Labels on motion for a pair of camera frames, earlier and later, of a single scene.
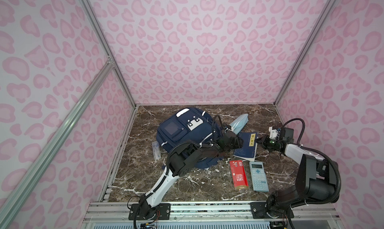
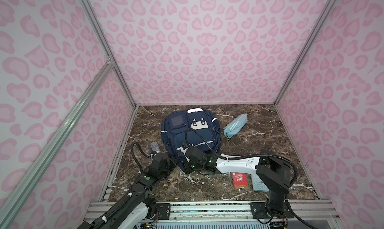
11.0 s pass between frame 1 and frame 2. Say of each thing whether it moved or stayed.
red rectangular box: stayed
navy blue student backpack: stayed
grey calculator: stayed
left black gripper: moved
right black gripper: moved
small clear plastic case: stayed
